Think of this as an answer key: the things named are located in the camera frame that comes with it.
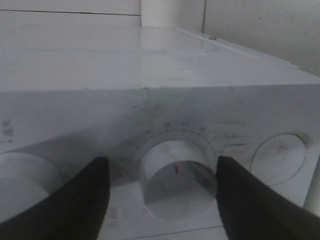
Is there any white upper power knob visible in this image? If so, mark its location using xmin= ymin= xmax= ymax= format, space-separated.
xmin=0 ymin=152 xmax=63 ymax=222

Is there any round door release button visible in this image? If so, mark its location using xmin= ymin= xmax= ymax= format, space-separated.
xmin=249 ymin=133 xmax=306 ymax=186

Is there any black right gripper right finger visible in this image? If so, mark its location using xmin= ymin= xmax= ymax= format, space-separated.
xmin=216 ymin=156 xmax=320 ymax=240

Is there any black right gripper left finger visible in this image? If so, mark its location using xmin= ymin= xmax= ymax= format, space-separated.
xmin=0 ymin=156 xmax=110 ymax=240

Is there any white microwave oven body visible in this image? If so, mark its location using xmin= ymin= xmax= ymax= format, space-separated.
xmin=0 ymin=23 xmax=320 ymax=240

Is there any white timer knob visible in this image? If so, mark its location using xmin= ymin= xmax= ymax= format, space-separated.
xmin=138 ymin=140 xmax=218 ymax=221

